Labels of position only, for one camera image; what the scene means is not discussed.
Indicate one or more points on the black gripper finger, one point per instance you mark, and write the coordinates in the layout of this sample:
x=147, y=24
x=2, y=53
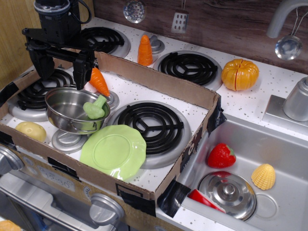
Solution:
x=83, y=65
x=43, y=64

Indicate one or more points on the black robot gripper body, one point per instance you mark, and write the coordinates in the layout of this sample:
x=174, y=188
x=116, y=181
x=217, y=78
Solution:
x=60, y=32

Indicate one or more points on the light green toy broccoli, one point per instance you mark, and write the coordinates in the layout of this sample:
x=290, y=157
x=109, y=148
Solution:
x=95, y=110

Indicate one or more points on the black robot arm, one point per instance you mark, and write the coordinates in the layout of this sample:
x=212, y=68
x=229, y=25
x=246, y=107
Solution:
x=60, y=37

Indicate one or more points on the stainless steel pot lid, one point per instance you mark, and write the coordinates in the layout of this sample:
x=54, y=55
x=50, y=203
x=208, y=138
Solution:
x=230, y=192

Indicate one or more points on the orange toy carrot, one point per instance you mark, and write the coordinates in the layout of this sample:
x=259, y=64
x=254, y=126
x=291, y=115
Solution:
x=98, y=82

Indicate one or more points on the black front left burner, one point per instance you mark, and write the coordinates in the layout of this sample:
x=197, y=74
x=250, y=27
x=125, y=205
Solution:
x=30, y=105

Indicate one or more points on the black burner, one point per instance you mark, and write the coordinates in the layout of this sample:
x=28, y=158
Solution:
x=108, y=40
x=191, y=66
x=164, y=128
x=30, y=105

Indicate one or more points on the black back left burner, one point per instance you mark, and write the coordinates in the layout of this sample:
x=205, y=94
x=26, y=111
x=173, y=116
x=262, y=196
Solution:
x=108, y=40

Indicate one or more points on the silver round stove cap middle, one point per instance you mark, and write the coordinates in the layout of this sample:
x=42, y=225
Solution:
x=112, y=100

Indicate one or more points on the silver round stove cap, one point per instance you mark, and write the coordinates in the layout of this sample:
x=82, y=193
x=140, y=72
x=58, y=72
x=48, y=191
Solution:
x=156, y=45
x=68, y=142
x=112, y=100

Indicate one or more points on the orange toy carrot cone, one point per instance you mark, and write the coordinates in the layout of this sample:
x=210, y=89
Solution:
x=145, y=57

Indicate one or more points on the yellow toy potato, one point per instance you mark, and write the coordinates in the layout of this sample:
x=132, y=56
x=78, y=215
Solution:
x=32, y=130

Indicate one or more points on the hanging silver skimmer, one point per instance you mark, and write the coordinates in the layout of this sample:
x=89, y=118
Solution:
x=134, y=11

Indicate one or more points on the silver round stove cap back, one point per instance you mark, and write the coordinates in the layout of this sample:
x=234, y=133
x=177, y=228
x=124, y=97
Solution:
x=156, y=45

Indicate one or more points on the silver round stove cap front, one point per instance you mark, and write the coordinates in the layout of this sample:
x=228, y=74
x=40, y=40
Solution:
x=68, y=142

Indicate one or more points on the brown cardboard fence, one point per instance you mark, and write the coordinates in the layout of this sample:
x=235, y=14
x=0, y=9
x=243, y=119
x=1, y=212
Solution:
x=173, y=87

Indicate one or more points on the light green plastic plate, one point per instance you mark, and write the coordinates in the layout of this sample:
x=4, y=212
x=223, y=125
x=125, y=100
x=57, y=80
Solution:
x=116, y=150

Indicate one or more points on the silver stove knob left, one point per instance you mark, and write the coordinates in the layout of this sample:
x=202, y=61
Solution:
x=9, y=161

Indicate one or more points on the silver stove knob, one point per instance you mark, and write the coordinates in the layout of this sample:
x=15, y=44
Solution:
x=9, y=161
x=105, y=210

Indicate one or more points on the hanging silver spatula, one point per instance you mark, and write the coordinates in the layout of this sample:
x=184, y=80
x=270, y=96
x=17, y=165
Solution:
x=180, y=20

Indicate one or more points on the black front right burner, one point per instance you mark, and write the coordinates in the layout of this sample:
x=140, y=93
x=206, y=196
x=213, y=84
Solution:
x=164, y=128

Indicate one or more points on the black back right burner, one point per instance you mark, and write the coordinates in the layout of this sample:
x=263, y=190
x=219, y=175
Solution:
x=191, y=66

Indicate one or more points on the silver stove knob right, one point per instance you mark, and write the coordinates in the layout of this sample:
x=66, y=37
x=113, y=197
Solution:
x=105, y=210

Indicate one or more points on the orange toy pumpkin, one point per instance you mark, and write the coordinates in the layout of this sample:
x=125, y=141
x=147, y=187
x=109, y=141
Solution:
x=239, y=74

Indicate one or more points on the red toy strawberry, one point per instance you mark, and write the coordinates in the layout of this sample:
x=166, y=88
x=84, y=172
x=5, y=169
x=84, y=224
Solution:
x=221, y=156

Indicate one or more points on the yellow toy at corner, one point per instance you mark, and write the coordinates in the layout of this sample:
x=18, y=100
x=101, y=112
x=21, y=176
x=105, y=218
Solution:
x=7, y=225

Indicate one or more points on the red toy pepper piece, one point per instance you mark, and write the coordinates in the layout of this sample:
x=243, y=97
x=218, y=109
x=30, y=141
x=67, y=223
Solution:
x=202, y=198

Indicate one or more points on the silver sink basin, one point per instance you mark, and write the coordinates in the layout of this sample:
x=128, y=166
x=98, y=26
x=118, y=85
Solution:
x=284, y=207

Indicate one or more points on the hanging silver ladle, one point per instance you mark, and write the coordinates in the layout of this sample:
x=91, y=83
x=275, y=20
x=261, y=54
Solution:
x=289, y=47

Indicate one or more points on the silver faucet spout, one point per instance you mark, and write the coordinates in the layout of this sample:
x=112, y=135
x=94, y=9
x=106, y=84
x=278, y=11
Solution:
x=280, y=15

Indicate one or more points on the yellow toy corn piece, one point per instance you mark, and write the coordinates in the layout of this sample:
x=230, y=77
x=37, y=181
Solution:
x=264, y=177

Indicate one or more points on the silver faucet handle base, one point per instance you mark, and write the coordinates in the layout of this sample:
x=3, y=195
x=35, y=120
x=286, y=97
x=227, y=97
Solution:
x=291, y=112

